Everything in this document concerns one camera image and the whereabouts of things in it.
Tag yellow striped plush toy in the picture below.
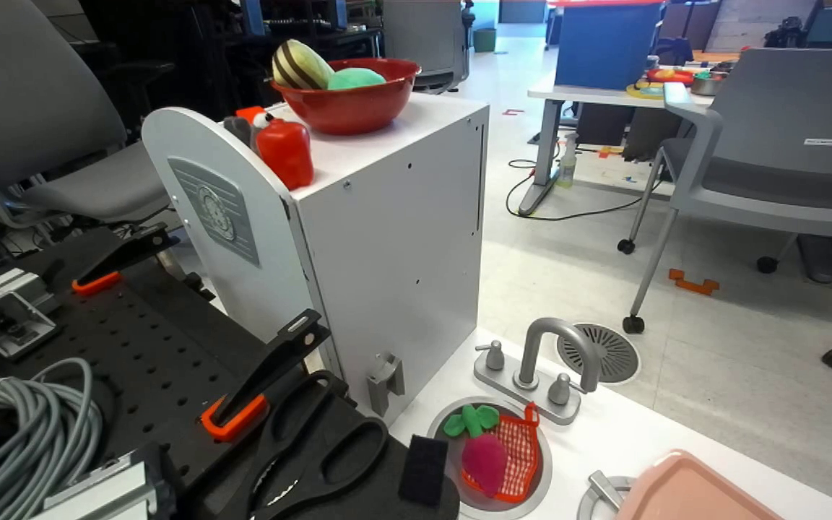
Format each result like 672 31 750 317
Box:
269 36 337 92

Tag grey toy faucet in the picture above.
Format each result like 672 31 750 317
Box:
472 315 605 429

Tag green plush ball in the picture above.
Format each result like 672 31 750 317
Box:
324 68 389 95

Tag round toy sink basin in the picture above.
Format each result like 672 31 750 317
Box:
427 394 555 515

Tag white toy kitchen counter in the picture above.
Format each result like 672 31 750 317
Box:
389 326 832 520

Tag grey toy stove burner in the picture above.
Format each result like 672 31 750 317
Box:
571 469 642 520

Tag white cabinet box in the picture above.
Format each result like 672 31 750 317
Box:
269 91 492 426

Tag grey cabinet latch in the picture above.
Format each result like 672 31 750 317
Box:
366 349 407 419

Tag red plastic bowl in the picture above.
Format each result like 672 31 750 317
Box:
269 56 425 138

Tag black scissors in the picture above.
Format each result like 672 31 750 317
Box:
241 371 394 520

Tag clear bottle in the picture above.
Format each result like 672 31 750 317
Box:
555 131 579 187

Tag small black foam block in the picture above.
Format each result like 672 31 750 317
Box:
397 434 450 508

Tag round grey floor drain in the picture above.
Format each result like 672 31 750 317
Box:
555 322 645 387

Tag white desk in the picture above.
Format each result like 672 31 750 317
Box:
515 82 727 219

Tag green waste bin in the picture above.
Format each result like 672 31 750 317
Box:
472 23 499 56

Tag white rounded panel with label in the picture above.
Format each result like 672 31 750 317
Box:
138 105 347 384

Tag small orange floor tape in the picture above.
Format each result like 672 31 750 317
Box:
667 265 724 297

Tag colourful desk clutter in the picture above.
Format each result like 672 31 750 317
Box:
628 59 717 107

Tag pink cutting board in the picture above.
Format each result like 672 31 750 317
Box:
616 449 787 520

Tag grey office chair on casters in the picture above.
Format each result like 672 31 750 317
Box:
616 47 832 375

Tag grey padded chair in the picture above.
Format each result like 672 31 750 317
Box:
0 0 174 235

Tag silver framed box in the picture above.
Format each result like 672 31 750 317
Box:
0 289 60 364

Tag dark office chair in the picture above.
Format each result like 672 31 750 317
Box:
762 0 832 53

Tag black floor cable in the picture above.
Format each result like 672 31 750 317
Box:
503 143 652 226

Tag black clamp with orange handle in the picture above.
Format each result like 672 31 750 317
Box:
196 306 334 446
67 222 186 302

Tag silver metal bracket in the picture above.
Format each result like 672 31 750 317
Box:
35 449 164 520

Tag grey cable bundle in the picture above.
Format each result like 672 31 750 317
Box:
0 356 108 520

